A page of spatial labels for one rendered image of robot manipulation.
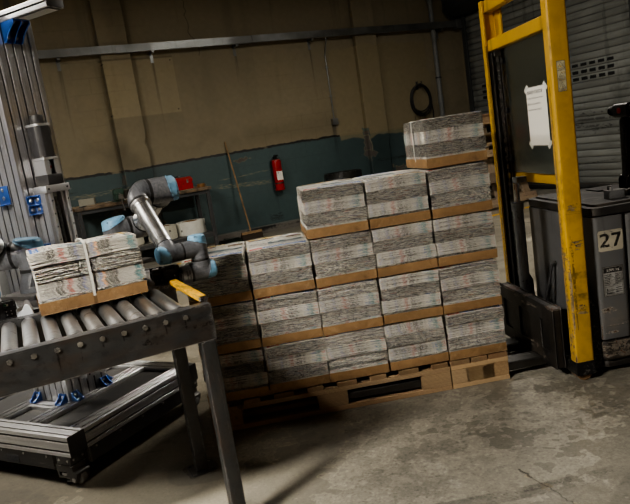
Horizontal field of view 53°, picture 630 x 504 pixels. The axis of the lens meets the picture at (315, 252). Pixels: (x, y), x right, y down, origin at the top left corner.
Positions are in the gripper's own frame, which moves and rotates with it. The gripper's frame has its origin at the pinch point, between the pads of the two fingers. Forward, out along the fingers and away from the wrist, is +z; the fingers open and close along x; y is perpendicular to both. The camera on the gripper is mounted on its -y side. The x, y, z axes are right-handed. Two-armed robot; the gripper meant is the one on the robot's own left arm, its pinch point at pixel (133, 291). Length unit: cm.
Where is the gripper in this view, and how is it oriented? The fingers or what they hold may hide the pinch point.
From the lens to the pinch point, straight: 268.7
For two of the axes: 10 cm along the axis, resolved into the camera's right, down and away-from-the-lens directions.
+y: -1.5, -9.7, -1.7
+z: -8.9, 2.1, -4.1
